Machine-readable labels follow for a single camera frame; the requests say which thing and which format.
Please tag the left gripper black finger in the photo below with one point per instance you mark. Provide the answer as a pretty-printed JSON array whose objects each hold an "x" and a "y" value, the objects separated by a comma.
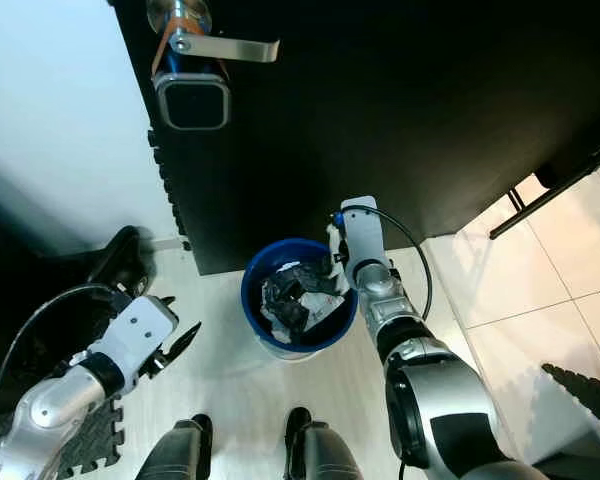
[{"x": 182, "y": 347}]

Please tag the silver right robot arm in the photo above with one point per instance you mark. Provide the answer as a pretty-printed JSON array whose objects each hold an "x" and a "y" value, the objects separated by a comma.
[{"x": 450, "y": 400}]

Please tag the white paper waste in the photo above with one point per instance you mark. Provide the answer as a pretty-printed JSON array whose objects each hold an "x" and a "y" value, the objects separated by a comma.
[{"x": 325, "y": 310}]

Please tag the black crumpled plastic bag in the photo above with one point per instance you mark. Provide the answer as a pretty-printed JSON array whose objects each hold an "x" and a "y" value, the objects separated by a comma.
[{"x": 285, "y": 290}]

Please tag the blue waste bin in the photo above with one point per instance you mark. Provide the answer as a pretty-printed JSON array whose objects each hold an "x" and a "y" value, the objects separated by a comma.
[{"x": 255, "y": 295}]

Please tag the robot's dark left leg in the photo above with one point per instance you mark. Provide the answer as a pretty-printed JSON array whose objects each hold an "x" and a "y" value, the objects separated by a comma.
[{"x": 175, "y": 450}]

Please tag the robot's dark leg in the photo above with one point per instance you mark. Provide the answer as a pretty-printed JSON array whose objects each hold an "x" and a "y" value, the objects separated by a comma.
[
  {"x": 325, "y": 450},
  {"x": 175, "y": 450}
]

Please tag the black shoe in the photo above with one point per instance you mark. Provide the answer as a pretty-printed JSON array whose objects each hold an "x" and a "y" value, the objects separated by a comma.
[{"x": 118, "y": 260}]

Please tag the black foam puzzle mat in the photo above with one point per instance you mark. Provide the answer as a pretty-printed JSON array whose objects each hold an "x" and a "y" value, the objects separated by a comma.
[
  {"x": 20, "y": 330},
  {"x": 590, "y": 390}
]

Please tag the black bumpy door edge strip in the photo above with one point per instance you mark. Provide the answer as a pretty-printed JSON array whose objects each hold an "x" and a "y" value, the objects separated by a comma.
[{"x": 168, "y": 190}]

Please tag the black door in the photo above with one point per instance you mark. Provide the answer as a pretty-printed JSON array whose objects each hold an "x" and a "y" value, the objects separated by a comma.
[{"x": 390, "y": 100}]

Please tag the robot's dark right leg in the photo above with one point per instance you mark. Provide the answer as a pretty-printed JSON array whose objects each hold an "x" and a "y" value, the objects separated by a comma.
[{"x": 325, "y": 450}]

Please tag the black metal rack leg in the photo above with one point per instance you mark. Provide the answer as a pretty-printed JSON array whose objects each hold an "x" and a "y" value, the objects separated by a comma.
[{"x": 550, "y": 197}]

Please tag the black silver-framed door lock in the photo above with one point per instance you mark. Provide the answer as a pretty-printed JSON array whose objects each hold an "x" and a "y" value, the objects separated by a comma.
[{"x": 193, "y": 100}]

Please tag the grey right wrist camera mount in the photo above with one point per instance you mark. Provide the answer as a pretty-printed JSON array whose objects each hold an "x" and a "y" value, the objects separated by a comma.
[{"x": 362, "y": 240}]

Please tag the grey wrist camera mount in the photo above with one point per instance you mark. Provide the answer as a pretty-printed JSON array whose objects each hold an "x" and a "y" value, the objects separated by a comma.
[
  {"x": 145, "y": 330},
  {"x": 362, "y": 240}
]

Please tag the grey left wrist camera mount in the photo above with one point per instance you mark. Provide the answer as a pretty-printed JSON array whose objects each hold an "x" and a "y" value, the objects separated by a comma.
[{"x": 145, "y": 330}]

